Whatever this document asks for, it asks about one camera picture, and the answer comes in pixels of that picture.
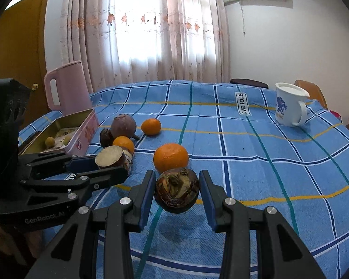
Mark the pink rectangular tin box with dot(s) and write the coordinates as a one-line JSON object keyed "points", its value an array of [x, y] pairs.
{"points": [[84, 130]]}

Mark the large orange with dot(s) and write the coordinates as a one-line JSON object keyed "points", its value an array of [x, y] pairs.
{"points": [[171, 157]]}

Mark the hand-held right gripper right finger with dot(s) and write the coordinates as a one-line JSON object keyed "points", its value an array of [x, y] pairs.
{"points": [[206, 200]]}

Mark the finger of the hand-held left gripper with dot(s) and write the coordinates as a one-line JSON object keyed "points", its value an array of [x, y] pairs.
{"points": [[104, 178], [81, 163]]}

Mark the wooden door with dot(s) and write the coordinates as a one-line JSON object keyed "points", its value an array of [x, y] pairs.
{"points": [[17, 49]]}

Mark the cut sweet potato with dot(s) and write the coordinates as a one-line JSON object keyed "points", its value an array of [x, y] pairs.
{"points": [[109, 157]]}

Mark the small yellow-green fruit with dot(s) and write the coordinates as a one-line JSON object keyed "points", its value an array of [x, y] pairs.
{"points": [[49, 141]]}

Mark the white mug with blue print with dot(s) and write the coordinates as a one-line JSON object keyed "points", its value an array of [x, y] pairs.
{"points": [[288, 104]]}

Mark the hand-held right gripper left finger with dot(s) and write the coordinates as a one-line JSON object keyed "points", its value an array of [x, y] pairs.
{"points": [[147, 200]]}

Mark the pink electric kettle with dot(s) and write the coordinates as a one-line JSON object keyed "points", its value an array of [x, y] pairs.
{"points": [[72, 87]]}

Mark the wooden chair back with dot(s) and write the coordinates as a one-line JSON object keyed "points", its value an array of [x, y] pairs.
{"points": [[318, 93]]}

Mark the dark mangosteen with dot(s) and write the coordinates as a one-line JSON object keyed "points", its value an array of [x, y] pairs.
{"points": [[105, 138]]}

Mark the printed paper card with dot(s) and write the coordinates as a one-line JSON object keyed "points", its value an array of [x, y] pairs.
{"points": [[65, 136]]}

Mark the dark round stool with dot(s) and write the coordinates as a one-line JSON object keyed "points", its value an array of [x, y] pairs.
{"points": [[248, 83]]}

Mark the sheer floral curtain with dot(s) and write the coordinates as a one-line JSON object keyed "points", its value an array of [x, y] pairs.
{"points": [[139, 35]]}

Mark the small orange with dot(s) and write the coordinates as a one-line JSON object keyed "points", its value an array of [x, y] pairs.
{"points": [[124, 144], [151, 126]]}

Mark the blue plaid tablecloth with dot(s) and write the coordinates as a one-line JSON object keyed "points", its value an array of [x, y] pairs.
{"points": [[250, 165]]}

